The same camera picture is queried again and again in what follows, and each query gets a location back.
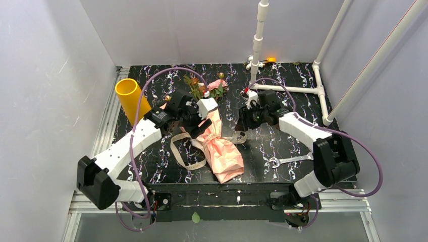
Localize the silver open-end wrench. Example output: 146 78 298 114
269 152 313 168

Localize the white PVC pipe frame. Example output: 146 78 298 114
245 0 428 127

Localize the cream ribbon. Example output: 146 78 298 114
170 132 246 169

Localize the pink rose bouquet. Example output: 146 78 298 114
184 73 229 100

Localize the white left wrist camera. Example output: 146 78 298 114
196 97 218 119

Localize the pink wrapping paper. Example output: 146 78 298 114
178 110 244 184

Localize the orange round object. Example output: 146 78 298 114
265 57 277 64

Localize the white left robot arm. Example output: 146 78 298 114
77 90 218 210

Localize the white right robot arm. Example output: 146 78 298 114
235 88 360 204

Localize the green fallen leaf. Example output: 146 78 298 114
191 212 200 223

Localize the yellow cylindrical vase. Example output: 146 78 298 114
115 78 151 126

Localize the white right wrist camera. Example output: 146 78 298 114
242 87 258 109

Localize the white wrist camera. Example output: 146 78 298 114
242 87 258 109
196 97 218 119

